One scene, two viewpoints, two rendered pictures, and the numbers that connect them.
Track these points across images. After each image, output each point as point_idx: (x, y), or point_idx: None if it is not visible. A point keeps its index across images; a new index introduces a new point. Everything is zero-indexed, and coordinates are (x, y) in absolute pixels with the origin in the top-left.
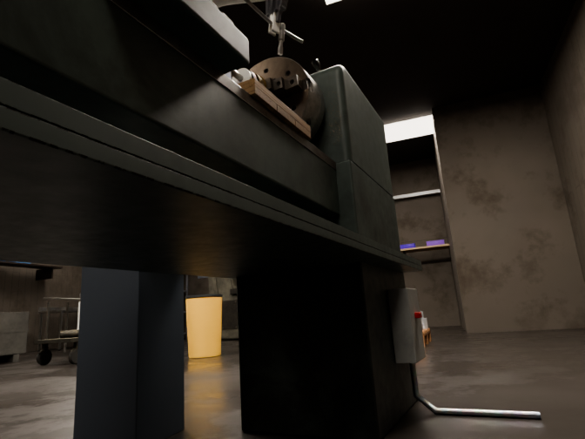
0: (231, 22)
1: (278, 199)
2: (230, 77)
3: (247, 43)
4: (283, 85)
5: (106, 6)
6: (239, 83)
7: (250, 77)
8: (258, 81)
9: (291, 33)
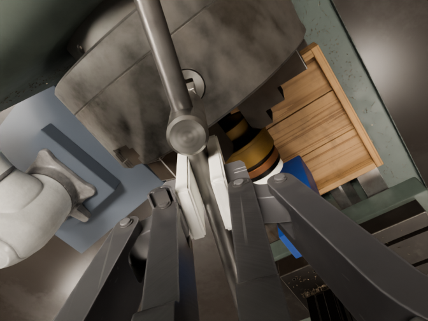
0: (426, 212)
1: (395, 125)
2: (311, 186)
3: (425, 187)
4: (281, 89)
5: None
6: (365, 172)
7: (281, 159)
8: (380, 158)
9: (175, 52)
